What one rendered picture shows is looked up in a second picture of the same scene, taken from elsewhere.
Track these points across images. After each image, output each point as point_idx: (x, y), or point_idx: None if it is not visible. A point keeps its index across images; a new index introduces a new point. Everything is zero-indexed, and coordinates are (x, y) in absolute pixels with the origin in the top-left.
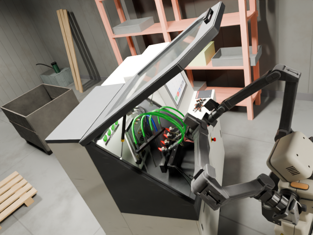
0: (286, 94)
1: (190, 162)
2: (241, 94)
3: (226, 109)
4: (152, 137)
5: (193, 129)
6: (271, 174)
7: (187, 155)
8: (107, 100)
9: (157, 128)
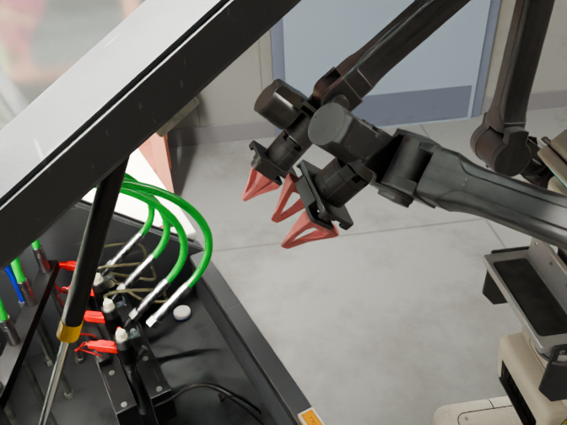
0: (534, 9)
1: (186, 353)
2: (405, 34)
3: (351, 104)
4: (26, 314)
5: (376, 166)
6: (499, 271)
7: (160, 339)
8: None
9: (8, 278)
